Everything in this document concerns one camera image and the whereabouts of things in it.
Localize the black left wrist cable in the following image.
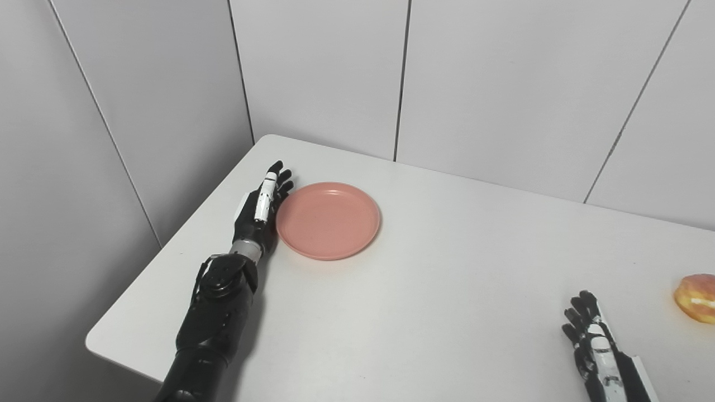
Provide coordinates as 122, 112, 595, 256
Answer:
191, 256, 217, 307

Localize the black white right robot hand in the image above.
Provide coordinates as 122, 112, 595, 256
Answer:
561, 290, 661, 402

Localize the cream puff pastry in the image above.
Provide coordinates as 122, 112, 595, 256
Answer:
673, 274, 715, 325

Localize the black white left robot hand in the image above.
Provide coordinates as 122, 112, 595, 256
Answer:
232, 160, 295, 253

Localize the pink round plate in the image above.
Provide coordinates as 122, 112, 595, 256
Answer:
275, 182, 382, 261

